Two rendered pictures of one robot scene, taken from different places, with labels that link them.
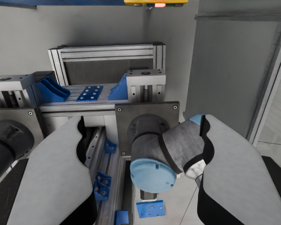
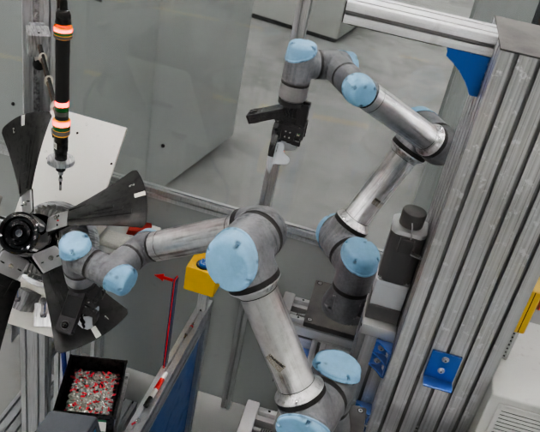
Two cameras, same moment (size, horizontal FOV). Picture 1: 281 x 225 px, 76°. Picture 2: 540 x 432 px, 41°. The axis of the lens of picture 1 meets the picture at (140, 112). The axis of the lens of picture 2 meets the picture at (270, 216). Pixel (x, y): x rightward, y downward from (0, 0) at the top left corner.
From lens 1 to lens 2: 1.98 m
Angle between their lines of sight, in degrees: 65
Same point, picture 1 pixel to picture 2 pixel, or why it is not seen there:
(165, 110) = (321, 290)
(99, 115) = not seen: hidden behind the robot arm
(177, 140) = (329, 238)
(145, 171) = (349, 249)
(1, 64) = not seen: outside the picture
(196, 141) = (329, 225)
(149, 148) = (337, 259)
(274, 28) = not seen: hidden behind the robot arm
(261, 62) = (297, 248)
